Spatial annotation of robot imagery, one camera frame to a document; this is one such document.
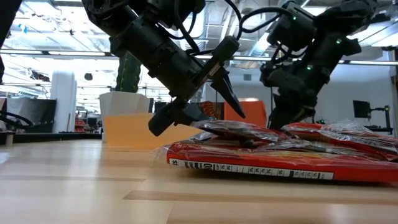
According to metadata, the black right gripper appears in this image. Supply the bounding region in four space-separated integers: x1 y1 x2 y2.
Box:
267 90 318 130

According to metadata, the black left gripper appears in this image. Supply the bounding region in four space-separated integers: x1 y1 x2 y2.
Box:
148 35 246 137

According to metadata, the red popcorn bag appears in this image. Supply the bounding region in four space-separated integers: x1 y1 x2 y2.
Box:
281 119 398 162
151 138 398 184
190 119 292 144

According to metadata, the deep orange basket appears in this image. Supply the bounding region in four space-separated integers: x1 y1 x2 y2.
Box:
223 100 268 128

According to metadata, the black monitor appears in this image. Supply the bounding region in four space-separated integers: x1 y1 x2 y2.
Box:
353 100 373 119

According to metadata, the light orange basket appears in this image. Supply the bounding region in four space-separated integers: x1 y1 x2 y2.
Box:
104 113 203 151

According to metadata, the white planter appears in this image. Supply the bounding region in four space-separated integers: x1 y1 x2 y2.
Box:
99 90 151 143

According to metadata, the green cactus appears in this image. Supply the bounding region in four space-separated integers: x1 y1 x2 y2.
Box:
115 51 142 93

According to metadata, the black desk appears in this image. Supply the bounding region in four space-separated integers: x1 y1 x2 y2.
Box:
363 125 394 135

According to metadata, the red chair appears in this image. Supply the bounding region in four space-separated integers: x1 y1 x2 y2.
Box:
74 118 87 134

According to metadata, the white pillar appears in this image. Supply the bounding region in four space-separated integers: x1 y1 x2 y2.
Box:
50 70 78 134

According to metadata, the black counter ledge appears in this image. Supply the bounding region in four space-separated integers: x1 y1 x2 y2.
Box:
0 132 103 145

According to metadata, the black partition panel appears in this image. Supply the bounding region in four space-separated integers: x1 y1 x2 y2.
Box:
6 98 58 134

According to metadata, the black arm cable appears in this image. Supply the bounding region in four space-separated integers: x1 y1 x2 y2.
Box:
172 0 201 54
238 6 295 42

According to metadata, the grey horizontal rail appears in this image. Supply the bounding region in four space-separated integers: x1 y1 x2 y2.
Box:
0 49 398 67

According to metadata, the black frame post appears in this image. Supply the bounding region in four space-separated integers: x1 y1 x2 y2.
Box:
0 0 23 49

